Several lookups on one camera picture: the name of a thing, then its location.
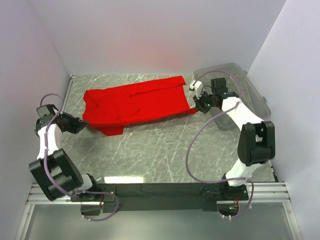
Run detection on red t shirt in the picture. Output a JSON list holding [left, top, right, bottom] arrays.
[[82, 76, 197, 136]]

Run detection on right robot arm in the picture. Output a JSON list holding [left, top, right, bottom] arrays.
[[189, 77, 276, 200]]

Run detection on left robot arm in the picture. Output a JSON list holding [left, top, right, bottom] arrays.
[[29, 104, 100, 201]]

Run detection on clear plastic bin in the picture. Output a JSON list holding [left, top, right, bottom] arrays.
[[193, 63, 271, 120]]

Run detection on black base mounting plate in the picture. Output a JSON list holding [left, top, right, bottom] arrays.
[[69, 182, 251, 214]]

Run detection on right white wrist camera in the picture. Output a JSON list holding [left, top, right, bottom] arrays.
[[189, 80, 203, 99]]

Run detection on aluminium rail frame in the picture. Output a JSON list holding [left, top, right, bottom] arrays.
[[14, 74, 303, 240]]

